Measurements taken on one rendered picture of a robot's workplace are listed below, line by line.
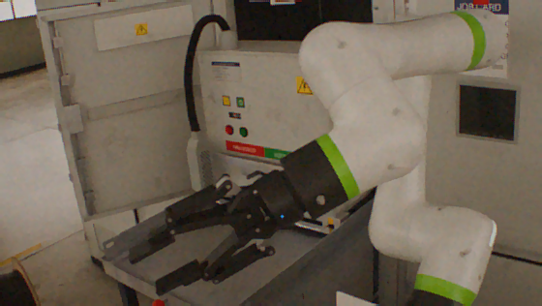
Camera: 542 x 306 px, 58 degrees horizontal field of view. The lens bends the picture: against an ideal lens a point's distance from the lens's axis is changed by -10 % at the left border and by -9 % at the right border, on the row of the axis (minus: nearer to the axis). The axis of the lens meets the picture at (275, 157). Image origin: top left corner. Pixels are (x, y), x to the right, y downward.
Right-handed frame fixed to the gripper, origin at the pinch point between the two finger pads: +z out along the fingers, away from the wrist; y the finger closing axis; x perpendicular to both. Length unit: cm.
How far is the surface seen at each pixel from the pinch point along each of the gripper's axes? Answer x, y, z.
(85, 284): -195, -112, 117
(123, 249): -79, -39, 35
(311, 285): -44, -57, -12
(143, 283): -61, -42, 30
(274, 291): -40, -49, -4
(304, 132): -74, -32, -31
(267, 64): -84, -13, -31
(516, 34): -47, -23, -88
